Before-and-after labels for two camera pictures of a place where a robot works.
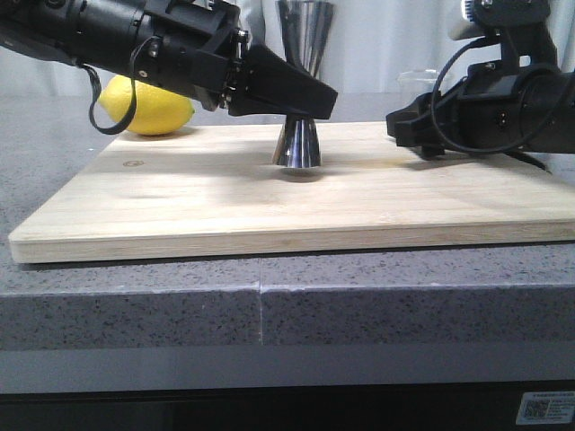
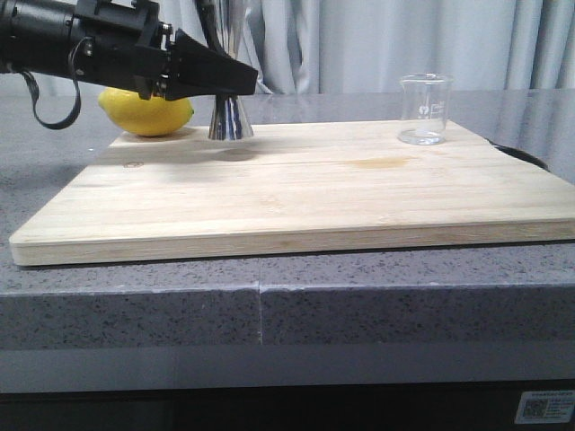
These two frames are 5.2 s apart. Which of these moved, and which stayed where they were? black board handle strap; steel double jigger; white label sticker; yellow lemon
Moved: steel double jigger
Stayed: yellow lemon; black board handle strap; white label sticker
